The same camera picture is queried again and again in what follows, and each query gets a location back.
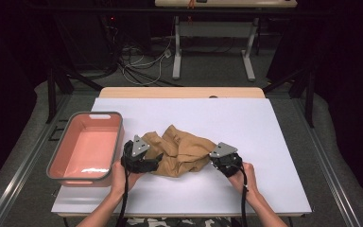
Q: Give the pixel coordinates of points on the person's left hand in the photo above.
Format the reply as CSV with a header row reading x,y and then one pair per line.
x,y
123,179

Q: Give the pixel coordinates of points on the brown pants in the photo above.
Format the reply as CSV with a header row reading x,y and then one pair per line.
x,y
182,151

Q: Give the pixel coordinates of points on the person's right hand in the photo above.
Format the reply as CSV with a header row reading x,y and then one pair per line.
x,y
247,179

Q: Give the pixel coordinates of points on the orange object on desk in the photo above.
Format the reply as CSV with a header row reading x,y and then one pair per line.
x,y
191,3

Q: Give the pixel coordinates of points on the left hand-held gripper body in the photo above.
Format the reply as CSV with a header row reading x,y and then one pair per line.
x,y
137,148

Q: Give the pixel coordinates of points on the desk with white legs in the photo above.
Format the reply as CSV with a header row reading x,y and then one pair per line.
x,y
177,47

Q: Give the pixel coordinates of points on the person's camouflage trousers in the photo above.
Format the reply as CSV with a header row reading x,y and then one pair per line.
x,y
157,222

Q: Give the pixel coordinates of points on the white table board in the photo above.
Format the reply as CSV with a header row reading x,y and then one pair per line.
x,y
201,113

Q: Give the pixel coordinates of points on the black metal stand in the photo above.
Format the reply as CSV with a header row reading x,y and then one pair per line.
x,y
310,101
51,94

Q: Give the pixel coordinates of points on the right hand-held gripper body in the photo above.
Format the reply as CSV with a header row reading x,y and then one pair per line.
x,y
225,157

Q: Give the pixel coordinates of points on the light wooden table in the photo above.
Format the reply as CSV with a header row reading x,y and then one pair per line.
x,y
170,92

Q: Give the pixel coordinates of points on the pink basket with grey rim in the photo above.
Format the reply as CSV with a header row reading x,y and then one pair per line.
x,y
85,151

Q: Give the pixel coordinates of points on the aluminium floor rail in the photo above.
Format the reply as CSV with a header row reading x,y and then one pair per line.
x,y
28,170
324,164

